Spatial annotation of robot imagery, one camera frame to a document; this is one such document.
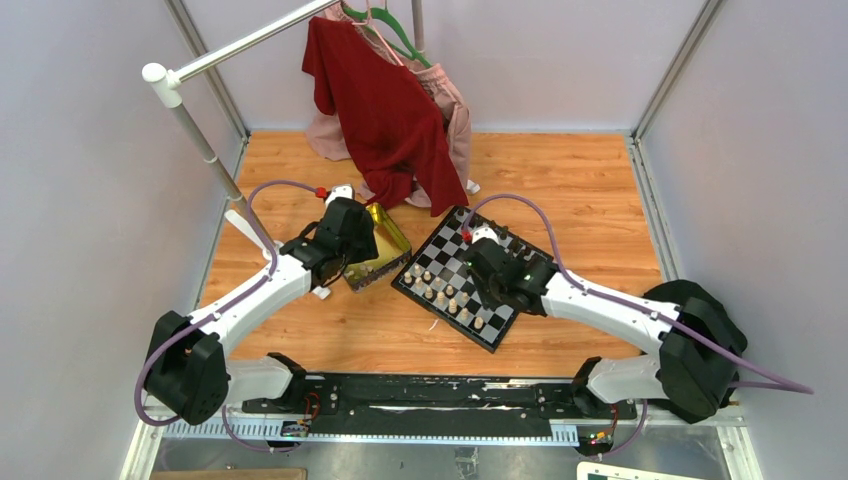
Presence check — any black cloth pile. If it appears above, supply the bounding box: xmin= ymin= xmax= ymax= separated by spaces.
xmin=642 ymin=280 xmax=748 ymax=355

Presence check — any white camera right wrist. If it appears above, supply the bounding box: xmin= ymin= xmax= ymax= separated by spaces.
xmin=460 ymin=225 xmax=500 ymax=248

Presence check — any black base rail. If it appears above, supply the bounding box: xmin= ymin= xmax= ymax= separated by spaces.
xmin=233 ymin=373 xmax=637 ymax=446

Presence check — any purple cable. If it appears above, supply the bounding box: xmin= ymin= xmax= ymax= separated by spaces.
xmin=460 ymin=193 xmax=815 ymax=458
xmin=133 ymin=180 xmax=333 ymax=456

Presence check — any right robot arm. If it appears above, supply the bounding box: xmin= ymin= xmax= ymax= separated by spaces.
xmin=462 ymin=238 xmax=748 ymax=424

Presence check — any green clothes hanger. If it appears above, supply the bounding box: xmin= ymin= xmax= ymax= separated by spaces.
xmin=342 ymin=2 xmax=432 ymax=68

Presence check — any white metal clothes rack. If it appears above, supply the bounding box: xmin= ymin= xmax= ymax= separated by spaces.
xmin=141 ymin=0 xmax=425 ymax=301

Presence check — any white camera left wrist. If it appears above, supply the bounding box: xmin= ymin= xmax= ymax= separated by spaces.
xmin=314 ymin=184 xmax=355 ymax=205

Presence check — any gold metal tin box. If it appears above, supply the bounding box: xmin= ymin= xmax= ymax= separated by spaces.
xmin=344 ymin=203 xmax=411 ymax=293

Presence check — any pink garment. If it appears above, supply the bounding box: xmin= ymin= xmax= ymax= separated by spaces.
xmin=304 ymin=3 xmax=473 ymax=210

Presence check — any black white chess board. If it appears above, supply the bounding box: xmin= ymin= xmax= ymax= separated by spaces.
xmin=391 ymin=206 xmax=518 ymax=353

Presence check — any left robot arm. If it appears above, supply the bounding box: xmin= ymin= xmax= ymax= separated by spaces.
xmin=136 ymin=196 xmax=378 ymax=425

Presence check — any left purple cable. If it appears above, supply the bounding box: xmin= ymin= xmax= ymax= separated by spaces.
xmin=133 ymin=180 xmax=333 ymax=456

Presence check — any white camera wrist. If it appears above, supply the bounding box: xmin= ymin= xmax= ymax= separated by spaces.
xmin=314 ymin=184 xmax=355 ymax=205
xmin=460 ymin=225 xmax=500 ymax=248

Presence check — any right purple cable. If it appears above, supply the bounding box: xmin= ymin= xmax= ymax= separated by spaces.
xmin=460 ymin=193 xmax=815 ymax=458

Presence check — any dark red shirt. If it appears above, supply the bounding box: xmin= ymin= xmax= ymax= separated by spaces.
xmin=301 ymin=15 xmax=469 ymax=220

